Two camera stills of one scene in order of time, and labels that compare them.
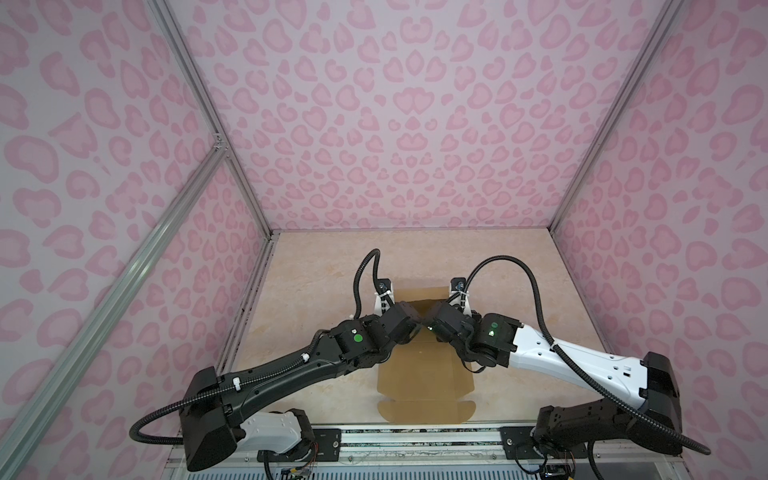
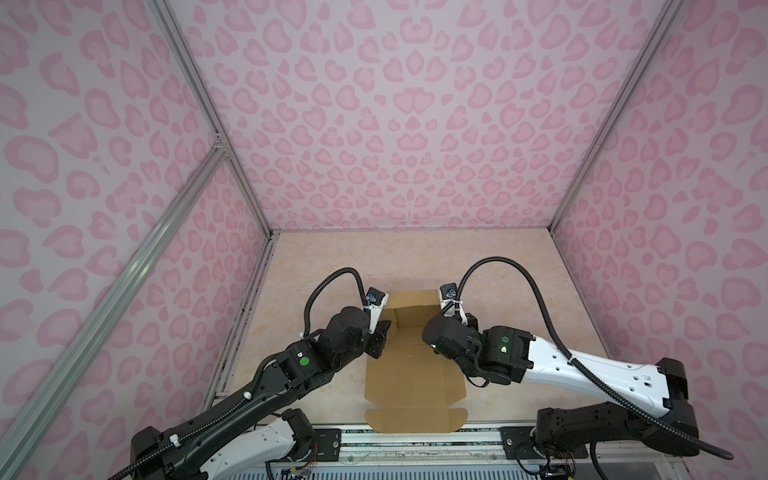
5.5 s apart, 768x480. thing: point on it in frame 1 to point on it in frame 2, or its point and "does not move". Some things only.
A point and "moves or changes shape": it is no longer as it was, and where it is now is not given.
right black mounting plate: [519, 438] does not move
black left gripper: [410, 337] to [379, 339]
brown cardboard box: [425, 380] moves or changes shape
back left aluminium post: [209, 103] does not move
